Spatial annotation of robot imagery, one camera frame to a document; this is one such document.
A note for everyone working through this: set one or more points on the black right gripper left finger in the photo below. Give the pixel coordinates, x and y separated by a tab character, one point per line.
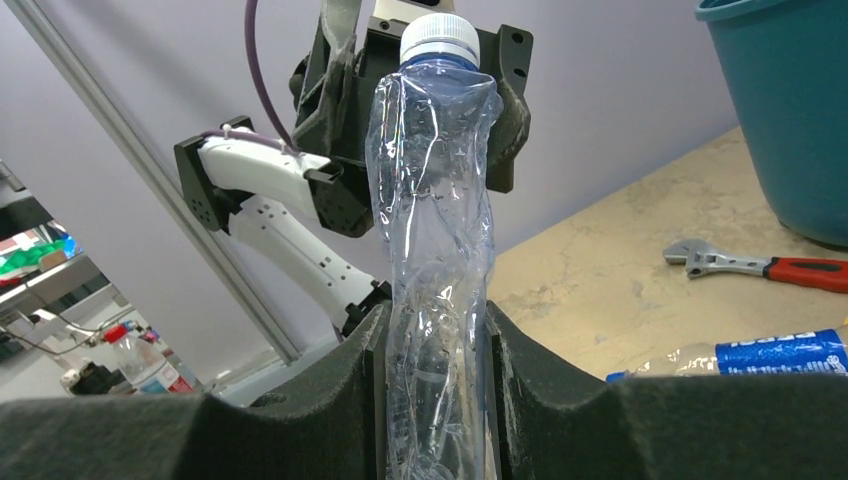
321	424

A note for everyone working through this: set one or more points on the red-handled adjustable wrench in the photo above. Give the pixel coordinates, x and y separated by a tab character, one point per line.
701	258

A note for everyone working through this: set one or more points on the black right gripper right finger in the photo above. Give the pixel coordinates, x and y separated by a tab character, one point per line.
553	420

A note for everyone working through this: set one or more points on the teal plastic bin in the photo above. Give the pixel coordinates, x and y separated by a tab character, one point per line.
785	66

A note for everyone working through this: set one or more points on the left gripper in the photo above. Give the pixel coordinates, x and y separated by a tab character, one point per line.
352	101

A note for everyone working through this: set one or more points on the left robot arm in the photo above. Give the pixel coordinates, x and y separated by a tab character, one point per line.
302	211

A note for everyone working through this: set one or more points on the background red-cap bottle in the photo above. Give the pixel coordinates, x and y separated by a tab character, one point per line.
143	366

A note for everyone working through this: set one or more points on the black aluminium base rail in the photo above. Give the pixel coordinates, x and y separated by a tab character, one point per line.
81	157

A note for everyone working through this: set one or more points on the small Pepsi bottle upper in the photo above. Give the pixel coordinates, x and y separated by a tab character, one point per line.
823	351

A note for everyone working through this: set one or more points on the clear bottle white cap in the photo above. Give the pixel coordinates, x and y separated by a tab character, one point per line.
435	219

